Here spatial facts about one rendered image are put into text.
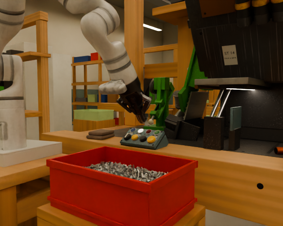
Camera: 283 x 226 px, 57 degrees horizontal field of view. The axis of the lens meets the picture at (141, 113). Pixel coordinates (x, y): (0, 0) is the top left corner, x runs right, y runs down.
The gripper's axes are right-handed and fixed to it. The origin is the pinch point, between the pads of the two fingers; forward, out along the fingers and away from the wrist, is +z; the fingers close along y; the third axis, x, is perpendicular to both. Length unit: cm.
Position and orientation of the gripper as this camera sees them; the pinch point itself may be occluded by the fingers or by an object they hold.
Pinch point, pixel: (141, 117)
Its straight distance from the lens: 83.0
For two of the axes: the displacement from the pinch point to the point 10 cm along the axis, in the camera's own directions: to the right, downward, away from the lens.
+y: -8.1, -0.4, 5.9
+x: -4.8, 6.2, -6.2
